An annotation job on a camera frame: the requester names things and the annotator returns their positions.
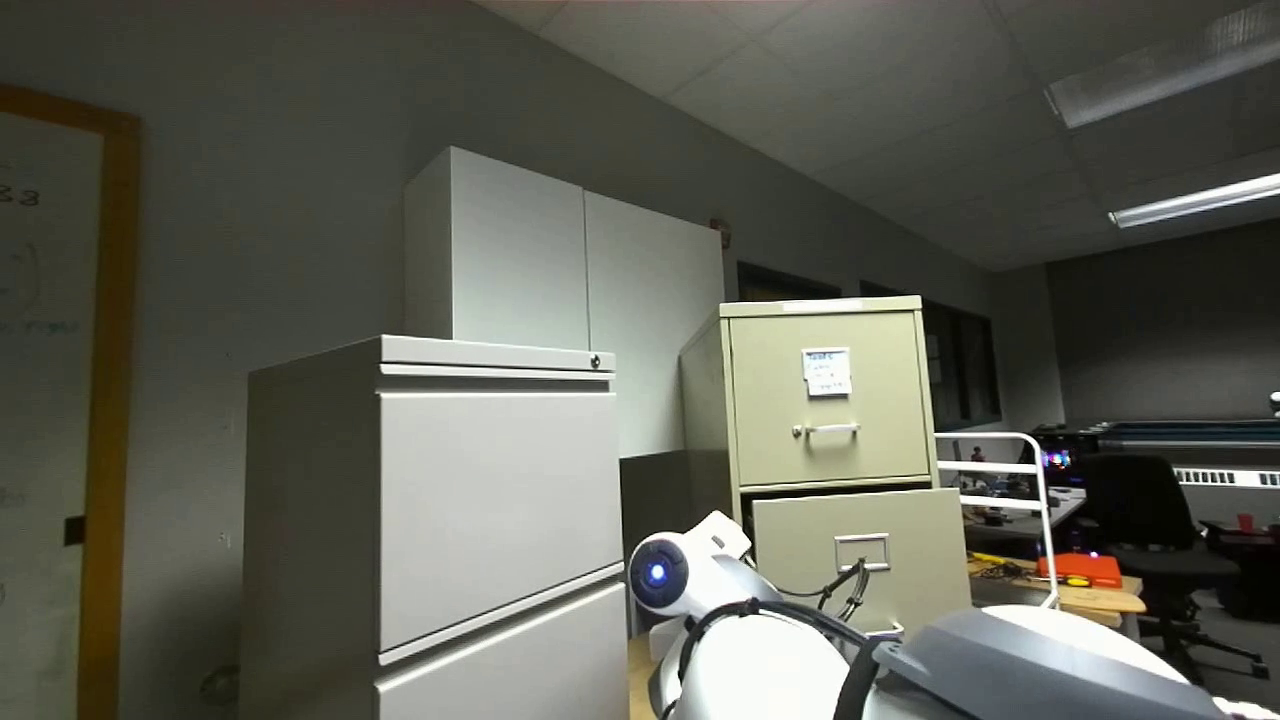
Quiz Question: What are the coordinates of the beige drawer with label holder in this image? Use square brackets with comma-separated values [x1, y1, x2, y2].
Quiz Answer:
[742, 486, 980, 640]

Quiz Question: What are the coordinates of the beige drawer with paper label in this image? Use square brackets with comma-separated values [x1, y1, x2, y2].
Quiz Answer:
[725, 310, 941, 494]

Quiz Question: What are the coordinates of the white tall cabinet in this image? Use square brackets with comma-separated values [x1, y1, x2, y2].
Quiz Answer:
[578, 188, 730, 465]
[398, 145, 592, 356]

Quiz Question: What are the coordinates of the beige metal filing cabinet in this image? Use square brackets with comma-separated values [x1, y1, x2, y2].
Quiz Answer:
[675, 291, 980, 640]

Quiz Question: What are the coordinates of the white paper label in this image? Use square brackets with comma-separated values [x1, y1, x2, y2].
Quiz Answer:
[796, 343, 854, 404]

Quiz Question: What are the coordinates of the grey lateral filing cabinet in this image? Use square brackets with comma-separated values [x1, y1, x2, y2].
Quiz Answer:
[237, 333, 637, 720]

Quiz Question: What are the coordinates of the white metal rack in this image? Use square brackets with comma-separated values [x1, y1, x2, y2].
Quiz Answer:
[928, 425, 1063, 611]

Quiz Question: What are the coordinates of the orange box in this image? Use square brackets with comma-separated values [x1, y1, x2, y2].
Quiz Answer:
[1048, 548, 1127, 594]

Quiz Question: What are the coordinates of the black office chair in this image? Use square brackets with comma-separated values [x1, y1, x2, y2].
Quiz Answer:
[1069, 447, 1273, 687]

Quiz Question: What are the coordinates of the wooden work table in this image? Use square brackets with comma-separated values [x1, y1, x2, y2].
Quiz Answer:
[964, 548, 1150, 631]

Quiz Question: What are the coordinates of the ceiling light panel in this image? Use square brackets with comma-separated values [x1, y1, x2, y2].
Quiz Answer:
[1041, 0, 1280, 135]
[1105, 169, 1280, 236]

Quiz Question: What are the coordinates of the wide grey printer machine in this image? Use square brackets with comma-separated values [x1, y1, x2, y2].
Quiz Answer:
[1083, 418, 1280, 538]

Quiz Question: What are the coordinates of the whiteboard with wooden frame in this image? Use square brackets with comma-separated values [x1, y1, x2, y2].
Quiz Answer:
[0, 84, 147, 720]

